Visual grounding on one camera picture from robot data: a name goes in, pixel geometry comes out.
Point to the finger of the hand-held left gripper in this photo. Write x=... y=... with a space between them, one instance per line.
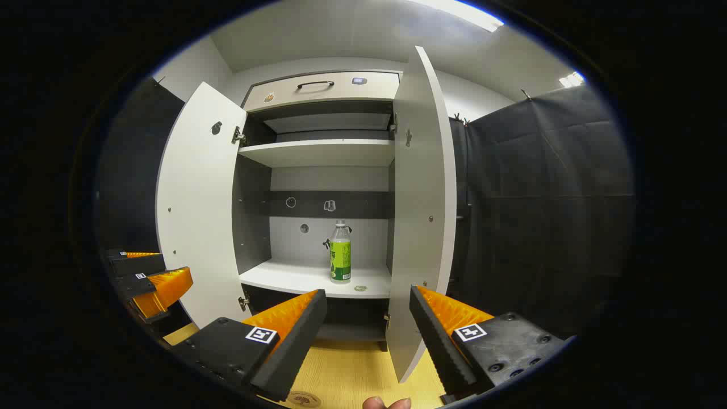
x=164 y=289
x=136 y=264

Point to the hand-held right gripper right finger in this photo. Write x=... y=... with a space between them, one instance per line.
x=440 y=341

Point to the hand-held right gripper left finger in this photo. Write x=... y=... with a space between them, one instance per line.
x=295 y=335

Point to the white cabinet door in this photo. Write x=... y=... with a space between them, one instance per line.
x=199 y=216
x=420 y=216

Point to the green label plastic bottle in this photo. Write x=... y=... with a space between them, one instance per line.
x=340 y=258

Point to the grey white cabinet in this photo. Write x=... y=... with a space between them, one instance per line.
x=253 y=227

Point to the white cabinet shelf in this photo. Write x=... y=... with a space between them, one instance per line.
x=318 y=152
x=295 y=278

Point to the white cabinet drawer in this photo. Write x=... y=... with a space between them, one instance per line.
x=341 y=94

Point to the black backdrop cloth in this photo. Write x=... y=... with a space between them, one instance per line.
x=545 y=216
x=130 y=170

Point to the metal cloth clip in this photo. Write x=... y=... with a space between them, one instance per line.
x=526 y=95

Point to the small ceiling light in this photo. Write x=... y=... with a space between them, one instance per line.
x=571 y=79

